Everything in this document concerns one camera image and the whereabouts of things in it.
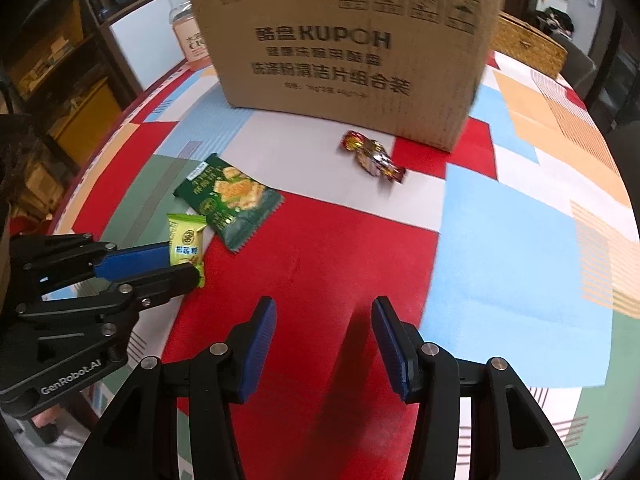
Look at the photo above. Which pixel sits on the light green snack packet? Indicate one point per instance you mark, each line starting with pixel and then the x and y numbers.
pixel 186 242

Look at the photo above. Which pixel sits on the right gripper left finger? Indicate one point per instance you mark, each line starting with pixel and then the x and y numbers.
pixel 136 437

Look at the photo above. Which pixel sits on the dark chair right side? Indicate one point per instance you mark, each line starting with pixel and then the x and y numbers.
pixel 579 69

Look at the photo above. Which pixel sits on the dark green cracker packet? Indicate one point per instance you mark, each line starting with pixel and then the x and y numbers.
pixel 234 204

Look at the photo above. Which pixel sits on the gold foil candy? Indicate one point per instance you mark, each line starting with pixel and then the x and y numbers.
pixel 372 156

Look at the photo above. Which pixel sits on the colourful patchwork tablecloth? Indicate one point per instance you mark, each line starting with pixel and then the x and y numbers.
pixel 521 243

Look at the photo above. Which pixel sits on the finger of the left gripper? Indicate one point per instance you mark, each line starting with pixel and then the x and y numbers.
pixel 150 289
pixel 124 263

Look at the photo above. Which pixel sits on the pink drink bottle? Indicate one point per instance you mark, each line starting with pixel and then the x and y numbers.
pixel 188 34

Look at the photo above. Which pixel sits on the brown cardboard box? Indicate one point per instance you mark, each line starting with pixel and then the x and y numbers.
pixel 409 68

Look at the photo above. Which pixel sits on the woven wicker box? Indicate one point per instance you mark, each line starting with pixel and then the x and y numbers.
pixel 528 45

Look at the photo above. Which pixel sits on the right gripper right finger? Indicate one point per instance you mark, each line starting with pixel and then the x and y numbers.
pixel 511 437

